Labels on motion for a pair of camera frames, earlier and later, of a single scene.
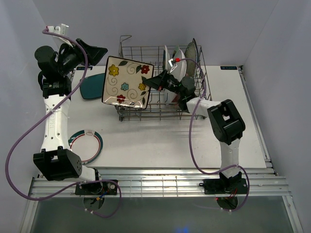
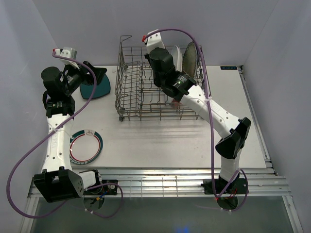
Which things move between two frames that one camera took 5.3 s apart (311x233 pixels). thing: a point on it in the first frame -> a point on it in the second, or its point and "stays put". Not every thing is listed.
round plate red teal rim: [87, 144] stays put
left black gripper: [94, 54] -> [87, 78]
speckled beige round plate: [190, 53] stays put
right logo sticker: [228, 67] stays put
